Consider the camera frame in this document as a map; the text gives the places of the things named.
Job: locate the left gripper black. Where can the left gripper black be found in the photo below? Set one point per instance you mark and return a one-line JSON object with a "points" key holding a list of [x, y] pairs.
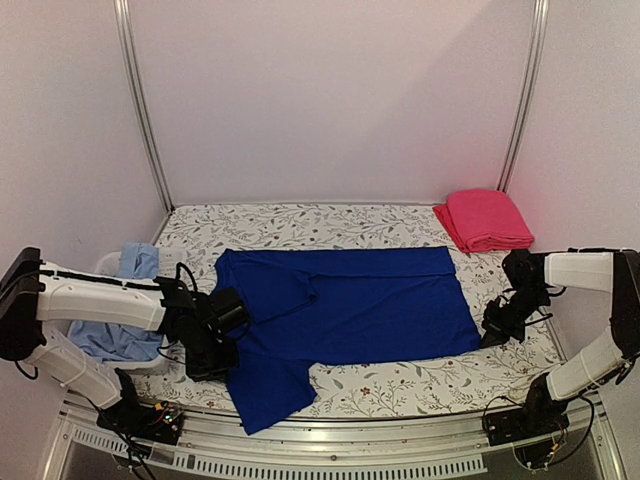
{"points": [[219, 373]]}

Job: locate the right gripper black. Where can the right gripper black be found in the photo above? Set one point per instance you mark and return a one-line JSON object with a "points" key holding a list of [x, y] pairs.
{"points": [[497, 333]]}

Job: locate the blue printed t-shirt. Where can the blue printed t-shirt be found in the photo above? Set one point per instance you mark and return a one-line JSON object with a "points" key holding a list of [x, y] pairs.
{"points": [[336, 307]]}

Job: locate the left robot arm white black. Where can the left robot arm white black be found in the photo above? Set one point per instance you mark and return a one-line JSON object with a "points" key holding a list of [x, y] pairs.
{"points": [[35, 293]]}

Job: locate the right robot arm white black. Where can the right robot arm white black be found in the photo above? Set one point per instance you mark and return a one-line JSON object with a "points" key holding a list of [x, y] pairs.
{"points": [[601, 318]]}

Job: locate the white plastic laundry basket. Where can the white plastic laundry basket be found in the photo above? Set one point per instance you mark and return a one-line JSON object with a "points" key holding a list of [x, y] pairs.
{"points": [[108, 265]]}

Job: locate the floral table mat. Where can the floral table mat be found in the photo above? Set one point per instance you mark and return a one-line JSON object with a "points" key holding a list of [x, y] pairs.
{"points": [[449, 385]]}

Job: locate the light blue shirt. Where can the light blue shirt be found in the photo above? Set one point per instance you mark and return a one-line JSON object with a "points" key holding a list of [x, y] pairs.
{"points": [[122, 332]]}

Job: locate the folded pink garment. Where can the folded pink garment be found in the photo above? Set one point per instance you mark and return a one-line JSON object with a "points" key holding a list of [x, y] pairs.
{"points": [[481, 220]]}

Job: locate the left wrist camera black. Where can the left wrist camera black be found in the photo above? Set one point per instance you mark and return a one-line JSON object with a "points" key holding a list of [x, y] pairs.
{"points": [[229, 310]]}

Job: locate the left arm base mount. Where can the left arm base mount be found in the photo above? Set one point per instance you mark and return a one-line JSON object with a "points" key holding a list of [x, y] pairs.
{"points": [[161, 423]]}

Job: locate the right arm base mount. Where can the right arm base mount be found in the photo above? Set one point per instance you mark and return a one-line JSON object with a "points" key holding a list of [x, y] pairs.
{"points": [[522, 423]]}

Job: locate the aluminium front rail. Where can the aluminium front rail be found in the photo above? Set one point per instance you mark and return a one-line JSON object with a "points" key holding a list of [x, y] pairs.
{"points": [[214, 446]]}

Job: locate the right aluminium corner post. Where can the right aluminium corner post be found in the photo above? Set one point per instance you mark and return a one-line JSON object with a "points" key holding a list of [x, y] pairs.
{"points": [[527, 92]]}

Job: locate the aluminium corner post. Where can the aluminium corner post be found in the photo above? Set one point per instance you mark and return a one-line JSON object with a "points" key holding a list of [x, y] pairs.
{"points": [[125, 32], [527, 92]]}

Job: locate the left aluminium corner post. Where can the left aluminium corner post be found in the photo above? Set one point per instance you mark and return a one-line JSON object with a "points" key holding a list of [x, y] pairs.
{"points": [[125, 32]]}

